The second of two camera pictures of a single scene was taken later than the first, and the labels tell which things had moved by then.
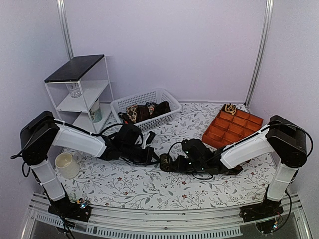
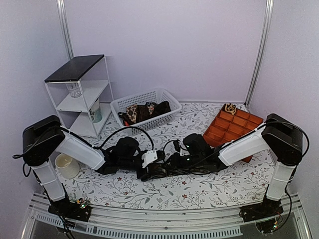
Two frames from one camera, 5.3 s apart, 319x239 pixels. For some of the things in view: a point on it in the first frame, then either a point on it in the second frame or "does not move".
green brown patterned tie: (166, 163) to (151, 170)
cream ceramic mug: (68, 165) does not move
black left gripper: (150, 153) to (145, 176)
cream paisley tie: (131, 111) does not move
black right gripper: (180, 166) does not move
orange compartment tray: (228, 129) does not move
